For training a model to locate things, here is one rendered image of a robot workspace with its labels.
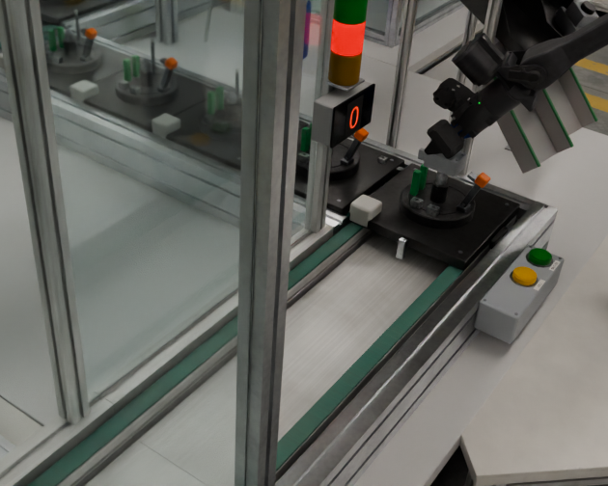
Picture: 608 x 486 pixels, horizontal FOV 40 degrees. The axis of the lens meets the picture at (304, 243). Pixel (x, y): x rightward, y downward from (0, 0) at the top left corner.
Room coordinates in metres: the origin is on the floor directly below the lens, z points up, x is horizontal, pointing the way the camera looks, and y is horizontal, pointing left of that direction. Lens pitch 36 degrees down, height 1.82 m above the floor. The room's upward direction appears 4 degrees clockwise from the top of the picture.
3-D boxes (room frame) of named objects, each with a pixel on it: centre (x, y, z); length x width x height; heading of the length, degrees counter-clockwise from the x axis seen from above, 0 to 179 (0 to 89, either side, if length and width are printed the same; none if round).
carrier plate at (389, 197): (1.34, -0.24, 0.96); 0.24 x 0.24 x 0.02; 58
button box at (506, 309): (1.15, -0.38, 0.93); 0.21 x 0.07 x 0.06; 148
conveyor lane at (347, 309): (1.10, -0.06, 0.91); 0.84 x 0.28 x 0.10; 148
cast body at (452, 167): (1.34, -0.23, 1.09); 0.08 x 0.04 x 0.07; 58
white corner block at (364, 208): (1.31, -0.11, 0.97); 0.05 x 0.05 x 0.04; 58
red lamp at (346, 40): (1.24, -0.04, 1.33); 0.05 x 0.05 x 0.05
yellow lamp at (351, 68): (1.24, -0.04, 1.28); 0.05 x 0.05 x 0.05
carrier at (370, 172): (1.48, -0.03, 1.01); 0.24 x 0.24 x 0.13; 58
